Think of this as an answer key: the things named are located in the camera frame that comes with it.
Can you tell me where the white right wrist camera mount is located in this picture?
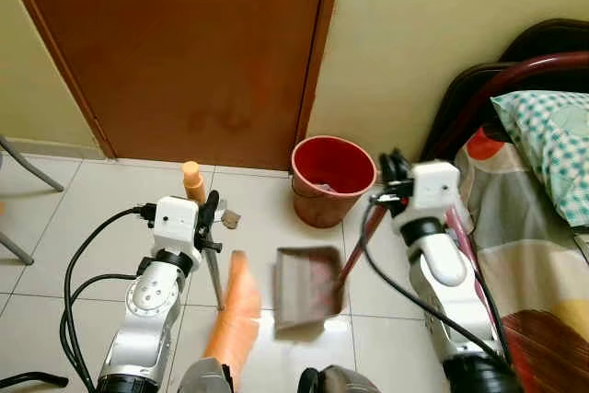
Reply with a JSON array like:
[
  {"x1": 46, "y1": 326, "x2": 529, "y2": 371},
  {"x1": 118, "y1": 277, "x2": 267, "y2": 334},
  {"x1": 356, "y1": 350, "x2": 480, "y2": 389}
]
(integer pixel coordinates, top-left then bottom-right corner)
[{"x1": 410, "y1": 160, "x2": 462, "y2": 220}]

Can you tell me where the black curved cable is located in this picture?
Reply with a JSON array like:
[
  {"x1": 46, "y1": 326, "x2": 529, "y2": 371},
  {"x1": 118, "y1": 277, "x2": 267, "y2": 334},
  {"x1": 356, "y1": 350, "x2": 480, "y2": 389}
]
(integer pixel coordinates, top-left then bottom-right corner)
[{"x1": 0, "y1": 370, "x2": 71, "y2": 390}]

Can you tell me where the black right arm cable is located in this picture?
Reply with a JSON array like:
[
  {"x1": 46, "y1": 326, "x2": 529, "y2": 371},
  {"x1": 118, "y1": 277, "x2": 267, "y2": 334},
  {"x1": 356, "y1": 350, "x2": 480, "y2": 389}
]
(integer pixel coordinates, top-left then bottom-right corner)
[{"x1": 358, "y1": 192, "x2": 512, "y2": 368}]

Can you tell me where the pink bed side rail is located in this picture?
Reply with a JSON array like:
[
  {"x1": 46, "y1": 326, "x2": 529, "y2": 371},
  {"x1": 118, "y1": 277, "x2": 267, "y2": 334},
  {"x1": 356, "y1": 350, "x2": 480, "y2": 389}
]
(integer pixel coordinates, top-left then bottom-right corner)
[{"x1": 446, "y1": 207, "x2": 491, "y2": 306}]

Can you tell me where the grey right robot leg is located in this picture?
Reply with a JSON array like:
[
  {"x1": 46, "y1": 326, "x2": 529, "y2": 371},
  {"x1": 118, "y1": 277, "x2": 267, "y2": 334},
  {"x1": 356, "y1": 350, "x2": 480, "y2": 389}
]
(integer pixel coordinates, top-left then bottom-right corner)
[{"x1": 297, "y1": 364, "x2": 380, "y2": 393}]

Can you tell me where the red plastic bucket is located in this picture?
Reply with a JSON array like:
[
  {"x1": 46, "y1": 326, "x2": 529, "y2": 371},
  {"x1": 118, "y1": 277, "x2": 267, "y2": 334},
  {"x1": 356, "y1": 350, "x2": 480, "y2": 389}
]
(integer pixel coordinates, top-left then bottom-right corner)
[{"x1": 291, "y1": 135, "x2": 377, "y2": 229}]

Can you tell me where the green checked pillow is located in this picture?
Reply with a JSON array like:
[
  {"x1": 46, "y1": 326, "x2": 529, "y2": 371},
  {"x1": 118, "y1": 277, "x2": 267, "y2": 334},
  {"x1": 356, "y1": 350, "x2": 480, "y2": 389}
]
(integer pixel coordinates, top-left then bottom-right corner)
[{"x1": 490, "y1": 89, "x2": 589, "y2": 229}]

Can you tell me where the grey robot leg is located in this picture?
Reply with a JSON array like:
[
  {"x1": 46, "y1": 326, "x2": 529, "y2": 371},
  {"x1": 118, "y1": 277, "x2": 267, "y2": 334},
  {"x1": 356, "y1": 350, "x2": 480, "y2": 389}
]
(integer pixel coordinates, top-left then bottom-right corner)
[
  {"x1": 178, "y1": 356, "x2": 233, "y2": 393},
  {"x1": 297, "y1": 364, "x2": 380, "y2": 393}
]

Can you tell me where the colourful patterned bed sheet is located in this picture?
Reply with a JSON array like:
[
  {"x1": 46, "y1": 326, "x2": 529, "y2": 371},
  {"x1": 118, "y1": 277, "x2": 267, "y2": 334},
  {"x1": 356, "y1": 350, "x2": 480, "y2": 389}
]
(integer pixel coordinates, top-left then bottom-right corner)
[{"x1": 455, "y1": 126, "x2": 589, "y2": 393}]

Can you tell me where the grey left robot leg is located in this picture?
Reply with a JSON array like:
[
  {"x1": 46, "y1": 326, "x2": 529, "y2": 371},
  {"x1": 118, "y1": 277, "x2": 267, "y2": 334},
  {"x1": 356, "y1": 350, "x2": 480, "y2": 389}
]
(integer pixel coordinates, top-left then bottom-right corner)
[{"x1": 178, "y1": 356, "x2": 233, "y2": 393}]

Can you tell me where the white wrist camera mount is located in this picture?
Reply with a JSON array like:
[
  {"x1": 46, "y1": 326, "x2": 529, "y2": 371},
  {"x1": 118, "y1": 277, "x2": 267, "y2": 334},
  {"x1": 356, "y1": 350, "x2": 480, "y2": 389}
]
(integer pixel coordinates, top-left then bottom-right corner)
[
  {"x1": 151, "y1": 195, "x2": 202, "y2": 257},
  {"x1": 410, "y1": 160, "x2": 462, "y2": 220}
]

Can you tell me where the grey metal chair leg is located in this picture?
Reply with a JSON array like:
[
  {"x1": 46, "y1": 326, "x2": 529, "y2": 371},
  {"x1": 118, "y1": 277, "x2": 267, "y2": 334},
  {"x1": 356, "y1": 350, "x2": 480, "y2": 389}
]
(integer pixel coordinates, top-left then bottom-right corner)
[
  {"x1": 0, "y1": 135, "x2": 66, "y2": 194},
  {"x1": 0, "y1": 227, "x2": 36, "y2": 268}
]

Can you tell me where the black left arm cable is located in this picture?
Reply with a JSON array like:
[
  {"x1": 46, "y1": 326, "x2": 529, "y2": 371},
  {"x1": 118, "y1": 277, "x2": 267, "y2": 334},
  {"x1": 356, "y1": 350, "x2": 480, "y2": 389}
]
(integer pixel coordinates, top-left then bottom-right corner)
[{"x1": 59, "y1": 205, "x2": 156, "y2": 392}]

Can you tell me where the brown dustpan with long handle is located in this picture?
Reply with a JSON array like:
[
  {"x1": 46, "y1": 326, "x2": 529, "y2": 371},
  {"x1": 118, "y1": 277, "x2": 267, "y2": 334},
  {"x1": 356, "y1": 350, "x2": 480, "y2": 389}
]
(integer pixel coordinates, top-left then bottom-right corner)
[{"x1": 272, "y1": 207, "x2": 389, "y2": 331}]

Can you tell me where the orange broom with silver pole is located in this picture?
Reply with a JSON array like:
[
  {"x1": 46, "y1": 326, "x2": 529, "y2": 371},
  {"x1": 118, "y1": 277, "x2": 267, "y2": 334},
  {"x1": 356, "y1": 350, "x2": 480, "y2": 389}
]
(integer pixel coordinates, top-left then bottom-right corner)
[{"x1": 181, "y1": 160, "x2": 264, "y2": 388}]

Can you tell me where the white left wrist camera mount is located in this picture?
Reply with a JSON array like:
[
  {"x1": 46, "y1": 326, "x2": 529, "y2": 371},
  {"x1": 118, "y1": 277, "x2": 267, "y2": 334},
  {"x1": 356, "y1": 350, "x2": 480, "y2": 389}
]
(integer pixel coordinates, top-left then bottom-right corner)
[{"x1": 151, "y1": 195, "x2": 202, "y2": 257}]

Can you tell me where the brown wooden door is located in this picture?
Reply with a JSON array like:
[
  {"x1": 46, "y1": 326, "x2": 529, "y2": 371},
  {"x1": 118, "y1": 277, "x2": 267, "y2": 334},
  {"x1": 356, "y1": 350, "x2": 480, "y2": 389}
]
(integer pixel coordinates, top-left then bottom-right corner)
[{"x1": 0, "y1": 0, "x2": 347, "y2": 172}]

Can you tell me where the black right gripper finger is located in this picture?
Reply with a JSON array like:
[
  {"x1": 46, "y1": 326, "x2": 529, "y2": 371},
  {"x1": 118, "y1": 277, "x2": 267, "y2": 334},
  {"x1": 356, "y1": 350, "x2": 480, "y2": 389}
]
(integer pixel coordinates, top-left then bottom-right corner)
[{"x1": 378, "y1": 146, "x2": 411, "y2": 186}]

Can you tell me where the brown cardboard scrap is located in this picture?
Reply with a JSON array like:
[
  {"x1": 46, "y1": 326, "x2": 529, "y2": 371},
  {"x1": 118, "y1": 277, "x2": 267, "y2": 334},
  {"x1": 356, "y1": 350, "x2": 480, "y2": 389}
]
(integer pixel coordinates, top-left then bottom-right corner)
[{"x1": 221, "y1": 208, "x2": 243, "y2": 231}]

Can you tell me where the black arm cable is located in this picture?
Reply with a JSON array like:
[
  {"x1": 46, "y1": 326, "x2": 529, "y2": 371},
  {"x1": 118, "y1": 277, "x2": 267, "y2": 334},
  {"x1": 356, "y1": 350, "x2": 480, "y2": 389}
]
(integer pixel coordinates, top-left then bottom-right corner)
[
  {"x1": 59, "y1": 205, "x2": 156, "y2": 392},
  {"x1": 358, "y1": 192, "x2": 512, "y2": 368}
]

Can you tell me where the dark bed headboard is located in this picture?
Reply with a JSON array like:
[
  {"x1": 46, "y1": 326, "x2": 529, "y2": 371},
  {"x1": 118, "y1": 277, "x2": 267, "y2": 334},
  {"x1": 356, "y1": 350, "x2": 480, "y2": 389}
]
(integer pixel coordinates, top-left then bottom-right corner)
[{"x1": 419, "y1": 17, "x2": 589, "y2": 166}]

